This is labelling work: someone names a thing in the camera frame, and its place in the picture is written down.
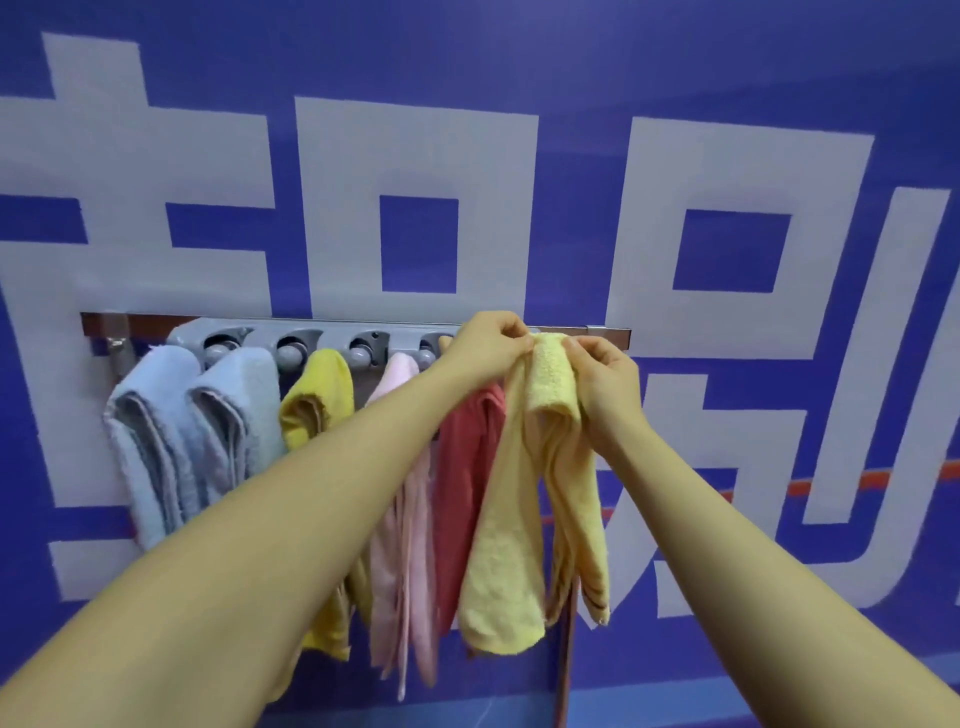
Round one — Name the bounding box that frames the person's right hand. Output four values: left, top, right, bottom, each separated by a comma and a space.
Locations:
561, 334, 644, 445

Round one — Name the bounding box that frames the person's left hand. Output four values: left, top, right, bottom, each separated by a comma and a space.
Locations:
441, 310, 538, 393

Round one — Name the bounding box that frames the pale yellow towel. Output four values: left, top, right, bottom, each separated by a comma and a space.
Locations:
457, 332, 612, 656

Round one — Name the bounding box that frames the person's left forearm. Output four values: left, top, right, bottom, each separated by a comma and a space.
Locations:
0, 363, 481, 728

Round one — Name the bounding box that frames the person's right forearm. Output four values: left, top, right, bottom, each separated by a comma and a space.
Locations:
585, 417, 960, 728

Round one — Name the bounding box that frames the coral red towel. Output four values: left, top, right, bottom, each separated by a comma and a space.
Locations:
432, 382, 507, 639

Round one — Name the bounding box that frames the grey clip holder rack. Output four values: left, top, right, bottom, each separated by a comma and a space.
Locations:
165, 316, 541, 376

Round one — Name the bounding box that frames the bright yellow towel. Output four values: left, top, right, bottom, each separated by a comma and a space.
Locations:
270, 348, 375, 702

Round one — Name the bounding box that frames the pink towel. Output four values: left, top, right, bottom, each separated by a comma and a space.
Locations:
363, 351, 439, 703

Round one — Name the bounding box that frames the light blue towel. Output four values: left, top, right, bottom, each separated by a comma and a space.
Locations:
186, 346, 289, 508
102, 345, 205, 553

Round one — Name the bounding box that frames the brown wooden stick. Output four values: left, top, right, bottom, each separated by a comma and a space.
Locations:
553, 577, 580, 728

